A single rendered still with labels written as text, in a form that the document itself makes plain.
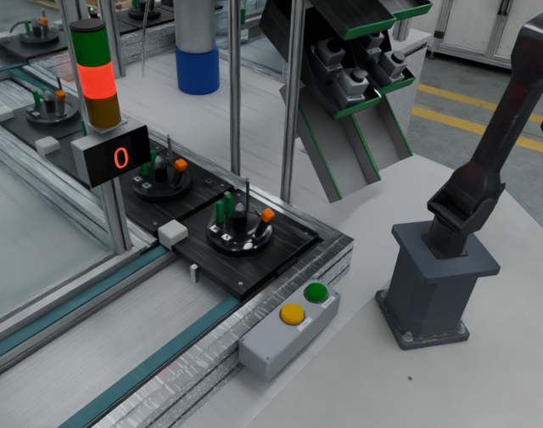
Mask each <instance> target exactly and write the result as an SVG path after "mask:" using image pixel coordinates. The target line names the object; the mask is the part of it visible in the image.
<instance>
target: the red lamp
mask: <svg viewBox="0 0 543 428"><path fill-rule="evenodd" d="M77 66H78V71H79V75H80V78H81V86H82V91H83V94H84V95H85V96H86V97H88V98H90V99H105V98H108V97H111V96H113V95H114V94H115V93H116V91H117V90H116V85H115V75H114V70H113V65H112V60H111V61H110V62H109V63H108V64H106V65H103V66H99V67H85V66H81V65H78V64H77Z"/></svg>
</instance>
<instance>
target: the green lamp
mask: <svg viewBox="0 0 543 428"><path fill-rule="evenodd" d="M70 34H71V38H72V42H73V47H74V50H75V55H76V62H77V64H78V65H81V66H85V67H99V66H103V65H106V64H108V63H109V62H110V61H111V54H110V49H109V39H108V34H107V29H106V26H105V27H104V28H103V29H102V30H101V31H95V32H85V33H84V32H76V31H72V30H71V29H70Z"/></svg>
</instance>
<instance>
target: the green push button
mask: <svg viewBox="0 0 543 428"><path fill-rule="evenodd" d="M305 294H306V296H307V297H308V298H309V299H310V300H312V301H323V300H324V299H325V298H326V297H327V288H326V287H325V286H324V285H323V284H319V283H312V284H309V285H307V287H306V290H305Z"/></svg>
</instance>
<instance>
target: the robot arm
mask: <svg viewBox="0 0 543 428"><path fill-rule="evenodd" d="M511 66H512V78H511V80H510V82H509V83H508V85H507V88H506V90H505V92H504V93H503V95H502V97H501V100H500V102H499V104H498V105H497V107H496V109H495V112H494V114H493V116H492V117H491V119H490V122H489V124H488V126H487V127H486V129H485V131H484V134H483V136H482V138H481V139H480V141H479V144H478V146H477V148H476V150H475V151H474V153H473V156H472V158H471V160H470V161H469V162H467V163H466V164H464V165H463V166H460V167H459V168H457V169H456V170H455V171H454V172H453V173H452V174H451V177H450V178H449V180H448V181H447V182H446V183H445V184H444V185H443V186H442V187H441V188H440V189H439V190H438V191H437V192H436V193H435V194H434V195H433V196H432V198H431V199H430V200H429V201H428V202H427V209H428V210H429V211H431V212H432V213H433V214H434V220H433V222H432V225H431V228H430V230H429V232H430V233H429V234H422V236H421V237H422V239H423V241H424V242H425V244H426V245H427V247H428V248H429V249H430V251H431V252H432V254H433V255H434V257H435V258H436V259H445V258H452V257H459V256H468V254H469V251H468V250H467V248H466V247H465V246H464V245H465V244H466V241H467V237H468V235H469V234H472V233H474V232H477V231H479V230H480V229H481V228H482V227H483V226H484V224H485V222H486V221H487V219H488V218H489V216H490V214H491V213H492V211H493V210H494V209H495V205H496V204H497V202H498V200H499V198H500V196H501V194H502V192H503V191H504V189H505V187H506V183H505V182H504V181H502V180H501V176H500V171H501V169H502V167H503V165H504V163H505V161H506V159H507V157H508V156H509V154H510V152H511V150H512V148H513V146H514V144H515V143H516V141H517V140H518V137H519V135H520V133H521V132H522V130H523V128H524V126H525V124H526V122H527V120H528V119H529V117H530V115H531V113H532V111H533V110H534V108H535V106H536V104H537V102H538V101H539V99H540V96H541V94H542V93H543V12H542V13H540V14H538V15H537V16H535V17H534V18H533V19H531V20H529V21H528V22H526V23H525V24H524V25H523V26H522V28H521V29H520V31H519V33H518V37H517V40H516V42H515V44H514V47H513V50H512V53H511ZM540 128H541V130H542V132H543V122H542V123H541V125H540Z"/></svg>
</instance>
